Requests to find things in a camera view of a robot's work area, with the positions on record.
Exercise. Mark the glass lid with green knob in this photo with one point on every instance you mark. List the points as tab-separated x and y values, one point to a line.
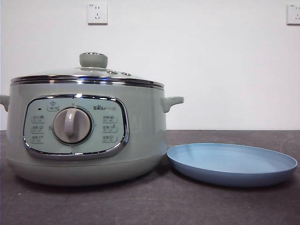
93	60

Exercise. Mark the pale green electric steamer pot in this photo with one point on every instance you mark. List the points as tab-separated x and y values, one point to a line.
145	131

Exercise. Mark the blue round plate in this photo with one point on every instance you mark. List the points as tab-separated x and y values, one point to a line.
230	173

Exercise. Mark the white wall socket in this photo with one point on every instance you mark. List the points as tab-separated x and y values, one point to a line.
294	14
97	14

